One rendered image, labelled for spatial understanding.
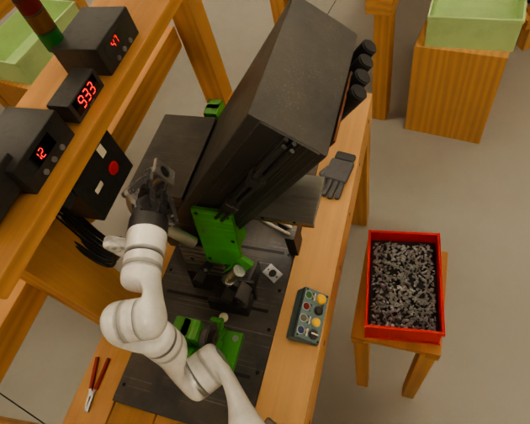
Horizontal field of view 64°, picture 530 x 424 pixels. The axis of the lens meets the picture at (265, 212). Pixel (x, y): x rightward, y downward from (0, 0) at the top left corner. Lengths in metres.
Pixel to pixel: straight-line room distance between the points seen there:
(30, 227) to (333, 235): 0.89
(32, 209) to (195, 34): 0.99
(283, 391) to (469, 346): 1.20
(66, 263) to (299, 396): 0.70
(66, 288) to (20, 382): 1.64
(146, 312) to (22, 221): 0.34
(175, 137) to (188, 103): 2.06
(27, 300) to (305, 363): 0.75
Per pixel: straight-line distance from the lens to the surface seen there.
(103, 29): 1.13
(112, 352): 1.50
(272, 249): 1.41
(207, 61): 1.77
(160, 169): 0.91
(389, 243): 1.42
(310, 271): 1.36
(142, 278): 0.75
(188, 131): 1.33
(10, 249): 0.92
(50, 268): 1.15
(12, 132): 0.99
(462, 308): 2.32
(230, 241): 1.14
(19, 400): 2.78
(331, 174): 1.51
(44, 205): 0.93
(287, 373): 1.28
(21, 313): 1.25
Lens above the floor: 2.14
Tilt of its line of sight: 56 degrees down
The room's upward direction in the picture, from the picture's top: 20 degrees counter-clockwise
